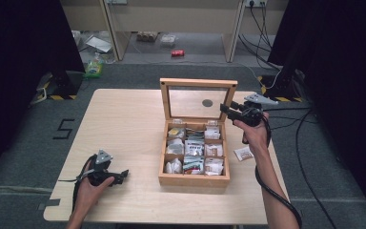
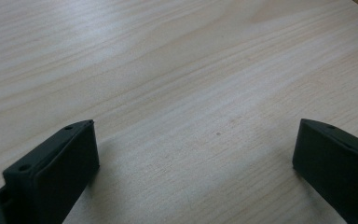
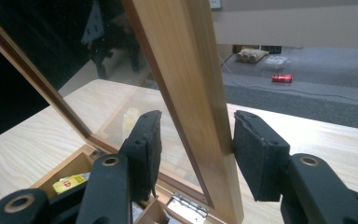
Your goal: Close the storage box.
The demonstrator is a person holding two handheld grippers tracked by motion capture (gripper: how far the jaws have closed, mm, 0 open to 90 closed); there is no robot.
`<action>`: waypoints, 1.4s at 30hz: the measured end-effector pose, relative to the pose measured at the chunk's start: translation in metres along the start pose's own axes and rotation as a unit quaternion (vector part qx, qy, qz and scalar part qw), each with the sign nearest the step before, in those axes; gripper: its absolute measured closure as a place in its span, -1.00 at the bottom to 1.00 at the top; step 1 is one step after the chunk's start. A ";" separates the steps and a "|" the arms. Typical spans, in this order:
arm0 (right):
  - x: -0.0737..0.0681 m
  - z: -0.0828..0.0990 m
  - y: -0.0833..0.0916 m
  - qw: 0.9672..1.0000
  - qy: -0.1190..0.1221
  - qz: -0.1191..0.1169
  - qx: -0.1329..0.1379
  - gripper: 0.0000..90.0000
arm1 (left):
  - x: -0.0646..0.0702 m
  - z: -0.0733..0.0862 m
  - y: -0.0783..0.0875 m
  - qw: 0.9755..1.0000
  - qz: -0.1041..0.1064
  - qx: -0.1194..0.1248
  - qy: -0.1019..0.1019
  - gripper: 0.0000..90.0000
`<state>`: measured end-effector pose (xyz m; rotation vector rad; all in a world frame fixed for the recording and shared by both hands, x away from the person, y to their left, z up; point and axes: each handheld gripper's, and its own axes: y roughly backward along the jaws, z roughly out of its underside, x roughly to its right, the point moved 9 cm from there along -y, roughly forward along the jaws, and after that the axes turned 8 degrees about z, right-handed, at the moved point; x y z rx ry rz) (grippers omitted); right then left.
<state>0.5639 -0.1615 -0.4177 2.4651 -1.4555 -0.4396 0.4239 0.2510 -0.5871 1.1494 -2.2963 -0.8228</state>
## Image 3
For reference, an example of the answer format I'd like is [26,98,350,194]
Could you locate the red drink can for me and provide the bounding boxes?
[271,73,294,84]

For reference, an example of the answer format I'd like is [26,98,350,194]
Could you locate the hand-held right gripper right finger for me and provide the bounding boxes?
[231,110,292,203]

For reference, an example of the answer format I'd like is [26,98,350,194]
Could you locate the clear plastic package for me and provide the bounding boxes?
[262,54,291,71]

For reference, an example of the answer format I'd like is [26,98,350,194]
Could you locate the cardboard rolls pack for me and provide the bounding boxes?
[235,46,270,65]

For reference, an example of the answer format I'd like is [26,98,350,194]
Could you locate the wooden box with glass lid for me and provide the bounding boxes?
[0,0,245,224]

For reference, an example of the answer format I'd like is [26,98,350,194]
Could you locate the assorted tea packets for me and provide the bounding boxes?
[52,172,145,224]

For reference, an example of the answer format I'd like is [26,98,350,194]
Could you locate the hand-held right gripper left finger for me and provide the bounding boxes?
[117,109,163,202]

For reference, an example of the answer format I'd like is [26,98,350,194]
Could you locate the white floor cable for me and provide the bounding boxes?
[219,54,358,105]

